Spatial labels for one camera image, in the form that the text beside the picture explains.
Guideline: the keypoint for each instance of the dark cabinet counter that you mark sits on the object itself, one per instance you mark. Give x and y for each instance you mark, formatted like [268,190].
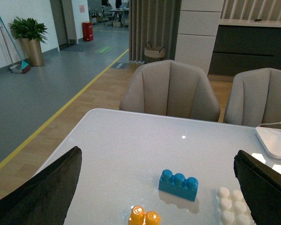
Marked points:
[242,48]

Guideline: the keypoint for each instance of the beige chair right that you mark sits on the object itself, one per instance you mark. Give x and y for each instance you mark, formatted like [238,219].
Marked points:
[255,98]

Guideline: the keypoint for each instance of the beige chair left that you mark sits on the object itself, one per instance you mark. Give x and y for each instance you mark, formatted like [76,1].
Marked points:
[171,88]

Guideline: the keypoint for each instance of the white desk lamp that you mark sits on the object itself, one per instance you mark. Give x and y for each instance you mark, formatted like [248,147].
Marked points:
[270,138]

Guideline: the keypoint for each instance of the beige chair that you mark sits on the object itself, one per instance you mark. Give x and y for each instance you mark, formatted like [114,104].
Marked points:
[171,88]
[255,98]

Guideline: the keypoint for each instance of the white studded base plate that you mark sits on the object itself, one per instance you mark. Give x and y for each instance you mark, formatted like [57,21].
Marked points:
[232,208]

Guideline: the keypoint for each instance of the teal broom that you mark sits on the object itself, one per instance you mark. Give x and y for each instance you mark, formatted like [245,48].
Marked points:
[24,65]

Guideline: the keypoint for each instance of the yellow two-stud block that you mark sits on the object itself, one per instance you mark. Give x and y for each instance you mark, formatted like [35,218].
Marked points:
[139,216]

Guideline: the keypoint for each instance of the potted green plant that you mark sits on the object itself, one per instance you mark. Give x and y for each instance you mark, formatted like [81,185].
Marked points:
[31,33]

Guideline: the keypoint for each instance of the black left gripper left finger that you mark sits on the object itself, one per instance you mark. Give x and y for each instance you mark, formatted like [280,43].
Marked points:
[46,197]

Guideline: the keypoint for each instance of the grey dustpan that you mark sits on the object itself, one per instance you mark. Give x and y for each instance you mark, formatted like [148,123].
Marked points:
[16,69]

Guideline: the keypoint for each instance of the red bin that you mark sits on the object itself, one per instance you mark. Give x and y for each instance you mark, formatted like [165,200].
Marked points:
[87,29]

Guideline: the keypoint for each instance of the woven laundry basket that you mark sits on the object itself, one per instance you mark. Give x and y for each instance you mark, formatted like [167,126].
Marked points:
[153,53]

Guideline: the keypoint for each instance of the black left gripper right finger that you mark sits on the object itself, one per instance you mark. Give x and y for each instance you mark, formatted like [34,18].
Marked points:
[261,188]

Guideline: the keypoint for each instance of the blue three-stud block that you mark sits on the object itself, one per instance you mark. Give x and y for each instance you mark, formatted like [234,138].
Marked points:
[178,185]

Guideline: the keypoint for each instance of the white pillar cabinet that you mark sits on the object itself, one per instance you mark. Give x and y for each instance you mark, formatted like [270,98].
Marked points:
[197,30]

